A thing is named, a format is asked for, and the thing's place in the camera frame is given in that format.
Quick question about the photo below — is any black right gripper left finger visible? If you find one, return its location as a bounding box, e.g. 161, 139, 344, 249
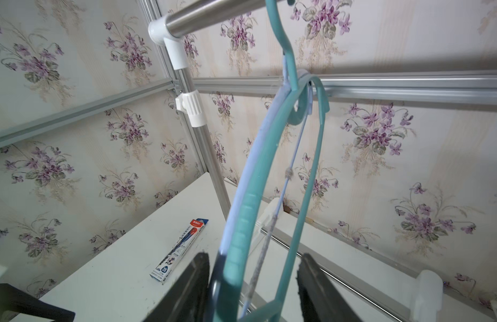
145, 252, 210, 322

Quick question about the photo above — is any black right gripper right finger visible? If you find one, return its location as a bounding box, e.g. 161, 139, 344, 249
297, 254, 362, 322

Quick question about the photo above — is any light blue plastic clothes hanger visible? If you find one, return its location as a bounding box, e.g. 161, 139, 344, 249
203, 54, 311, 321

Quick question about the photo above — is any white and steel clothes rack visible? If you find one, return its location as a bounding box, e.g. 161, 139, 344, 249
148, 1, 497, 321

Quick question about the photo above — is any red white pen box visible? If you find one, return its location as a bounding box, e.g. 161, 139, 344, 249
150, 218, 209, 284

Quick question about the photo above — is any teal plastic clothes hanger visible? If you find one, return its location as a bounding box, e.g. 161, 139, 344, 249
216, 1, 330, 321

